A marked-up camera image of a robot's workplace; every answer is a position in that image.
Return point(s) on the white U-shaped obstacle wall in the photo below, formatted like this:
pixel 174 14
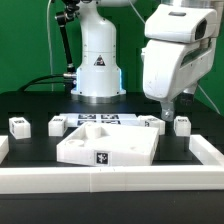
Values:
pixel 207 175

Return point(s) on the white square table top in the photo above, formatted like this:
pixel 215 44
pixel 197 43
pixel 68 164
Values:
pixel 94 144

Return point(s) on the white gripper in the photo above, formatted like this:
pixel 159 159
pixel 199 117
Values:
pixel 180 51

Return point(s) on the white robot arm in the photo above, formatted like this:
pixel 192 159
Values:
pixel 98 76

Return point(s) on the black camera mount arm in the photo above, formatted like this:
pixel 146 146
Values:
pixel 62 18

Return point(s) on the white marker base plate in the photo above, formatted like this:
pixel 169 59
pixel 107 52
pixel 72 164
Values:
pixel 77 119

